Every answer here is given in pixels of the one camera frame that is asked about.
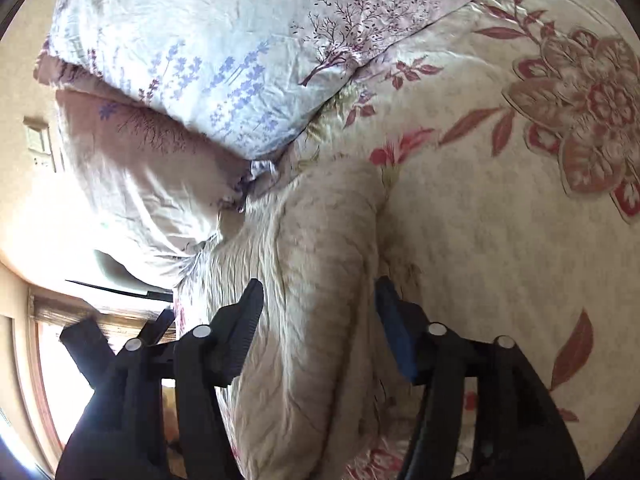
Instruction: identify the beige cable-knit sweater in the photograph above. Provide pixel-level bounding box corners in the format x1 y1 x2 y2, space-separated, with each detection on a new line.
175 158 420 479

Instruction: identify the pink floral left pillow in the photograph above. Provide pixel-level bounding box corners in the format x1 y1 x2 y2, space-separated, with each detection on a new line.
34 52 277 289

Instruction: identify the cream red floral bedsheet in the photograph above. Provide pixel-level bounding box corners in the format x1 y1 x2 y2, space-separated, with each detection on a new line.
171 0 640 480

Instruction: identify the pink blue floral right pillow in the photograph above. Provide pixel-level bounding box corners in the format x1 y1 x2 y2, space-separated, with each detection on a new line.
35 0 471 159

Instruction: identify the white wall switch plate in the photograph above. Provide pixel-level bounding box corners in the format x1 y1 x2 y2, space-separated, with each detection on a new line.
23 117 63 174

